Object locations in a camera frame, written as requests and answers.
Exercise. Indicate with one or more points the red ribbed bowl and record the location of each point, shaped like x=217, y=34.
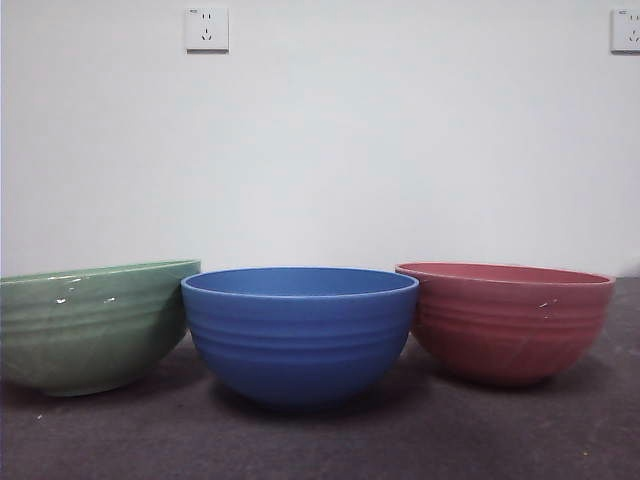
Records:
x=510, y=330

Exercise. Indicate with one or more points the white wall socket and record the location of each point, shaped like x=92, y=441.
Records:
x=207, y=30
x=627, y=31

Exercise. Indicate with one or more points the blue ribbed bowl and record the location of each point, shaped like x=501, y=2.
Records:
x=300, y=350

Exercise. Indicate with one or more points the green ribbed bowl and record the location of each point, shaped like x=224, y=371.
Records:
x=90, y=330

